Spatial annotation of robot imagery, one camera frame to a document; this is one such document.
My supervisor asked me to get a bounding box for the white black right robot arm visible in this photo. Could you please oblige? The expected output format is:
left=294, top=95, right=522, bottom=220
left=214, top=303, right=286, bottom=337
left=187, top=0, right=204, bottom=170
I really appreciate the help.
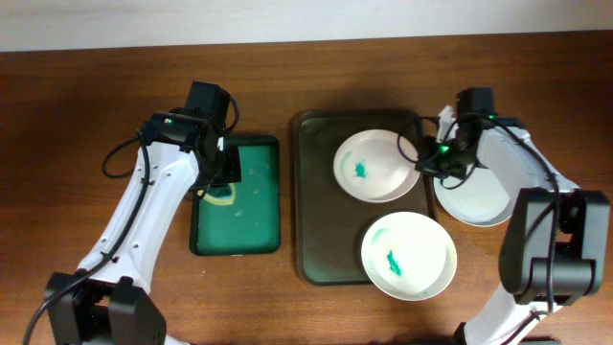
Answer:
left=416, top=87, right=611, bottom=344

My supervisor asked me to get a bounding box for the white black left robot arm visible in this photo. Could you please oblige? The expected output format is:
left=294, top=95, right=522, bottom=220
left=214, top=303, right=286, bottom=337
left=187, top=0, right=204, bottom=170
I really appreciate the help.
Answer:
left=23, top=81, right=240, bottom=344

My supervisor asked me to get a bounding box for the white plate with green stain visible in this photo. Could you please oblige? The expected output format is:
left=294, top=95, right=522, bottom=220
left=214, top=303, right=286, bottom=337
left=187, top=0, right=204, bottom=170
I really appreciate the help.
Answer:
left=360, top=212, right=458, bottom=302

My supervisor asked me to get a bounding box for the pink-white plate with stain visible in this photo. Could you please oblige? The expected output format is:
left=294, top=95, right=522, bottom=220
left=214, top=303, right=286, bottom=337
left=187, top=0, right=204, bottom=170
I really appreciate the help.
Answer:
left=332, top=129, right=420, bottom=203

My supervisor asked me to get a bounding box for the grey plate with green stain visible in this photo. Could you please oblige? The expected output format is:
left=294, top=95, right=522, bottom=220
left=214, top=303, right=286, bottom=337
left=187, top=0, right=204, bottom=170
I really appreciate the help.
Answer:
left=433, top=168, right=512, bottom=227

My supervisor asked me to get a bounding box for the small green tray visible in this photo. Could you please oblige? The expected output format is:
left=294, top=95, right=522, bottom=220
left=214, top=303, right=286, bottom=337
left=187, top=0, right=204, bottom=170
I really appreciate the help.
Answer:
left=189, top=135, right=281, bottom=256

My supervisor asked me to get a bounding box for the large brown tray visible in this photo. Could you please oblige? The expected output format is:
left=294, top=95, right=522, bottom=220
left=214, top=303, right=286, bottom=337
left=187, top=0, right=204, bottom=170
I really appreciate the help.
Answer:
left=292, top=108, right=437, bottom=286

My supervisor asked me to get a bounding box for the green yellow sponge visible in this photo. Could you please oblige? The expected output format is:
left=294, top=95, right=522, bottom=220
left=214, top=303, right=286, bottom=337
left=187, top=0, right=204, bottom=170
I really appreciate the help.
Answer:
left=196, top=183, right=237, bottom=206

